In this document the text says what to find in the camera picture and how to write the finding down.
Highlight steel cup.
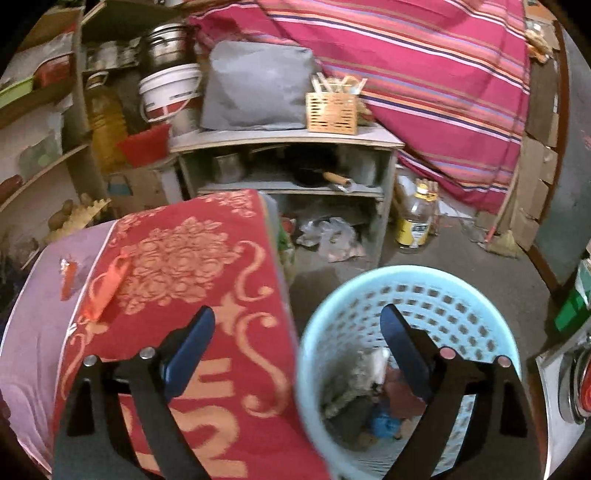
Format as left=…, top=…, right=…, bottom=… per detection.
left=211, top=151, right=246, bottom=186

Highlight brown long roll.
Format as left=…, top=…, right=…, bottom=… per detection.
left=0, top=174, right=25, bottom=200

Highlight grey fabric bag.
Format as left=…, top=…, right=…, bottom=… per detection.
left=200, top=40, right=320, bottom=133

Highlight yellow foam egg tray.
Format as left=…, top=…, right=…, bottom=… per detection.
left=43, top=198, right=112, bottom=244

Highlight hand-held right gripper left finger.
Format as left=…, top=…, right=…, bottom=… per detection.
left=53, top=305, right=217, bottom=480

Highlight cardboard box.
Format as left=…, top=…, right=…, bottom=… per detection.
left=104, top=163, right=172, bottom=221

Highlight purple sheet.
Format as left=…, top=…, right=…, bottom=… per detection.
left=0, top=219, right=117, bottom=463

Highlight steel plate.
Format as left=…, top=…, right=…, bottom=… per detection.
left=555, top=340, right=591, bottom=426

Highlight blue plastic bag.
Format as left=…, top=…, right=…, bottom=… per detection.
left=368, top=403, right=403, bottom=440

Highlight yellow utensil holder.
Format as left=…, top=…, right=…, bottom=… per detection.
left=305, top=74, right=369, bottom=136

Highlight black pan with wooden handle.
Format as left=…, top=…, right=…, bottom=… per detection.
left=283, top=148, right=357, bottom=193

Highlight red box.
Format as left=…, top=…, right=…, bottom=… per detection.
left=34, top=52, right=75, bottom=87

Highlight crumpled clear plastic bags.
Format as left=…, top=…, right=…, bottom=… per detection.
left=294, top=216, right=369, bottom=262

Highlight red striped cloth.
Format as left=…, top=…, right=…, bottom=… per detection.
left=185, top=0, right=533, bottom=216

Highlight clear oil bottle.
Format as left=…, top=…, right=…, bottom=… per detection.
left=394, top=179, right=440, bottom=256

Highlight clear plastic container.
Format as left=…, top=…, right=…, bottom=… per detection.
left=17, top=133, right=62, bottom=172

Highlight green tray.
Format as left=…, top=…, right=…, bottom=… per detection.
left=0, top=75, right=36, bottom=110

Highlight small red wrapper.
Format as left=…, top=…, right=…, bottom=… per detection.
left=59, top=257, right=79, bottom=302

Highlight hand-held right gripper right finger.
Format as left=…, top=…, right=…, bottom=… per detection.
left=379, top=304, right=541, bottom=480

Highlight light blue plastic basket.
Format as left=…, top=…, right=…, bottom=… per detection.
left=295, top=264, right=523, bottom=480

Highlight green box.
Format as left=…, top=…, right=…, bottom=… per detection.
left=553, top=257, right=591, bottom=334

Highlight wooden wall shelf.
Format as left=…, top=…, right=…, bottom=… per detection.
left=0, top=7, right=109, bottom=273

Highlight red patterned blanket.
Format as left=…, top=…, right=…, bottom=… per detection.
left=53, top=189, right=334, bottom=480

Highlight cardboard panel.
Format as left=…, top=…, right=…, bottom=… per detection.
left=507, top=60, right=563, bottom=253

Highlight steel pot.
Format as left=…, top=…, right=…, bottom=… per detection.
left=144, top=23, right=198, bottom=71

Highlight orange wrapper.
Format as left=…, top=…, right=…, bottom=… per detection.
left=88, top=257, right=129, bottom=323

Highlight beige cloth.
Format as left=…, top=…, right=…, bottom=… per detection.
left=321, top=364, right=370, bottom=419

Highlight yellow oil jug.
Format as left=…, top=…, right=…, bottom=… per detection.
left=84, top=71, right=131, bottom=175

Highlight grey wooden shelf unit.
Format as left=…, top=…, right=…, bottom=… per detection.
left=168, top=124, right=406, bottom=265

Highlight maroon scouring pad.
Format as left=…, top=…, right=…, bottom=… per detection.
left=385, top=367, right=428, bottom=419

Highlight white plastic bucket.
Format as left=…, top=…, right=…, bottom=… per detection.
left=137, top=62, right=205, bottom=124

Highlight straw broom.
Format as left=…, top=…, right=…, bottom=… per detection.
left=484, top=181, right=521, bottom=259

